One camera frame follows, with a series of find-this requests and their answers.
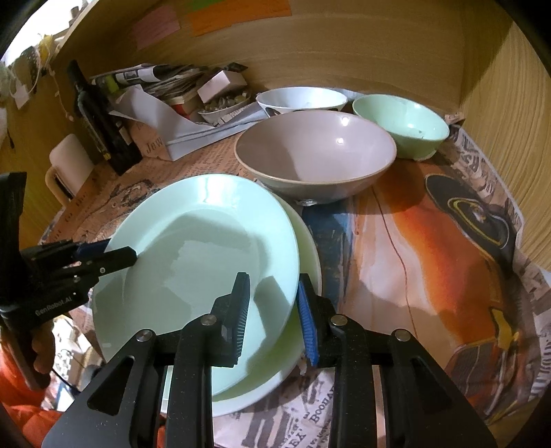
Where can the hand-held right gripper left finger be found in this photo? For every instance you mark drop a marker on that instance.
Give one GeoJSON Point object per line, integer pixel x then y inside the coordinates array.
{"type": "Point", "coordinates": [241, 310]}

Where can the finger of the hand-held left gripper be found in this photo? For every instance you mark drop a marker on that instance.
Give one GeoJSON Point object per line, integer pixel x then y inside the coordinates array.
{"type": "Point", "coordinates": [116, 258]}
{"type": "Point", "coordinates": [92, 249]}

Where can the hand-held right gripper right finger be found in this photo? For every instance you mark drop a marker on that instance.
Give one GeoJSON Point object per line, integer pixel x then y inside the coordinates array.
{"type": "Point", "coordinates": [308, 318]}

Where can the white plate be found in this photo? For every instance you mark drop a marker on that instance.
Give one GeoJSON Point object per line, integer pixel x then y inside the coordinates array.
{"type": "Point", "coordinates": [280, 362]}

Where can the mint plate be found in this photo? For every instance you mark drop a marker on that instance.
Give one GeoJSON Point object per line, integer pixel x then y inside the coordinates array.
{"type": "Point", "coordinates": [206, 241]}

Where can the pink bowl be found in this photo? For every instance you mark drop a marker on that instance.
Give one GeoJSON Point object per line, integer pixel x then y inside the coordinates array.
{"type": "Point", "coordinates": [314, 146]}

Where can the mint green bowl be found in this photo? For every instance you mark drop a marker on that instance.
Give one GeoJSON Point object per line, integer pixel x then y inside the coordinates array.
{"type": "Point", "coordinates": [400, 120]}

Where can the white patterned bowl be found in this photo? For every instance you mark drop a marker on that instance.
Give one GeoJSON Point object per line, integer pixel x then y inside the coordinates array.
{"type": "Point", "coordinates": [301, 97]}

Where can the person's left hand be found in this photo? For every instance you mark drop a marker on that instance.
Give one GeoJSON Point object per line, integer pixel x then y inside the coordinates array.
{"type": "Point", "coordinates": [43, 353]}

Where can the beige mug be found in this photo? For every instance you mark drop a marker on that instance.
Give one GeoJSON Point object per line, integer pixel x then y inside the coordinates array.
{"type": "Point", "coordinates": [69, 161]}

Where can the dark wine bottle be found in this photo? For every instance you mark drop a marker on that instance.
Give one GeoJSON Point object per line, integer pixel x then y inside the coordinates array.
{"type": "Point", "coordinates": [99, 125]}

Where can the newspaper print tablecloth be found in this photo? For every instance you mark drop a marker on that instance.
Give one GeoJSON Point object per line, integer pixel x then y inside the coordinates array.
{"type": "Point", "coordinates": [430, 258]}

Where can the pile of papers and magazines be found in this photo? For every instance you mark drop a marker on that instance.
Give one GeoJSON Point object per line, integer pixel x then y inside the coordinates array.
{"type": "Point", "coordinates": [172, 120]}

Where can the white charger plug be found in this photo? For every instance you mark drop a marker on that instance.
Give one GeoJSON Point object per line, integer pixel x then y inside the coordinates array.
{"type": "Point", "coordinates": [21, 94]}

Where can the stack of newspapers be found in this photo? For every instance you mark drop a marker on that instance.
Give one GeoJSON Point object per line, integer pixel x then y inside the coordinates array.
{"type": "Point", "coordinates": [163, 77]}

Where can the small bowl of shells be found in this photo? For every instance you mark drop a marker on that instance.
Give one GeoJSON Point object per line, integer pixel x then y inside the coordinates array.
{"type": "Point", "coordinates": [224, 105]}

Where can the small white box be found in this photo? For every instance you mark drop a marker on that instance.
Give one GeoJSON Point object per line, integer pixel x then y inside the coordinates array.
{"type": "Point", "coordinates": [219, 84]}

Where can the pink sticky note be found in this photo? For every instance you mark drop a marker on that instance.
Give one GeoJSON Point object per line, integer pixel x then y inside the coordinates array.
{"type": "Point", "coordinates": [157, 28]}

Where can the green sticky note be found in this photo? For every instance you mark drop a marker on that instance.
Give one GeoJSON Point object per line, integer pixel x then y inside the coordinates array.
{"type": "Point", "coordinates": [202, 3]}

